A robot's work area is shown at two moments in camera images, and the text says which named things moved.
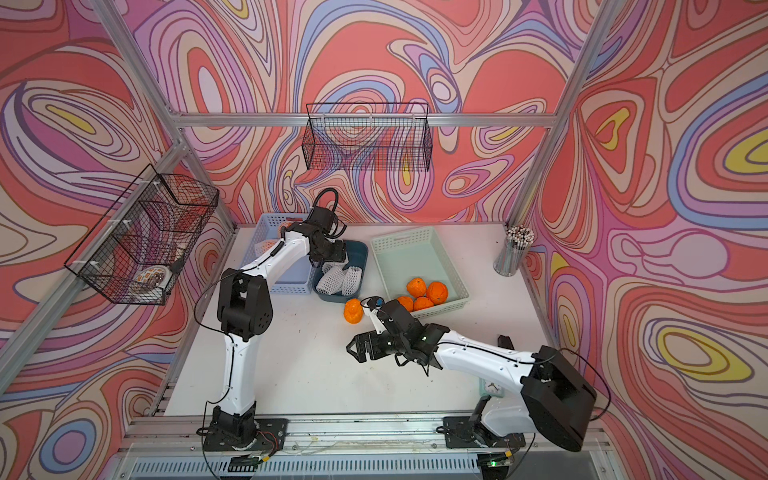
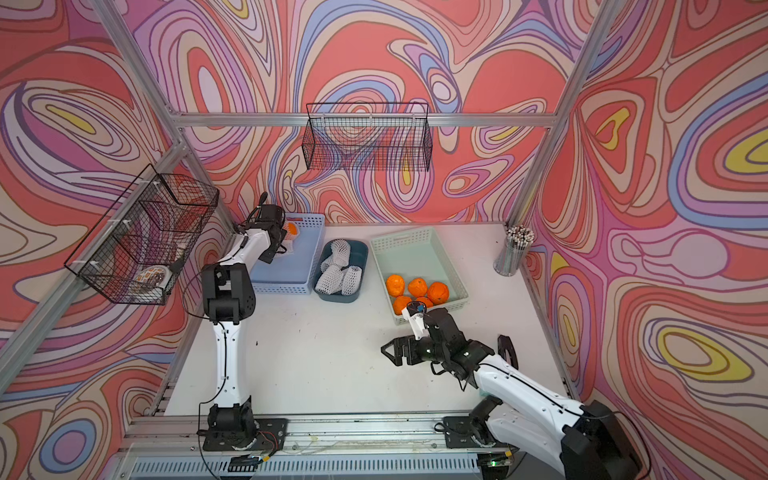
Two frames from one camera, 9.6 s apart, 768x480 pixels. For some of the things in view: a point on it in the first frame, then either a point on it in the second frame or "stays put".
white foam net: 332,278 stays put
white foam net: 352,281 stays put
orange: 408,302 stays put
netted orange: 416,287 stays put
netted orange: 353,311 → 395,285
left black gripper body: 330,251 → 272,252
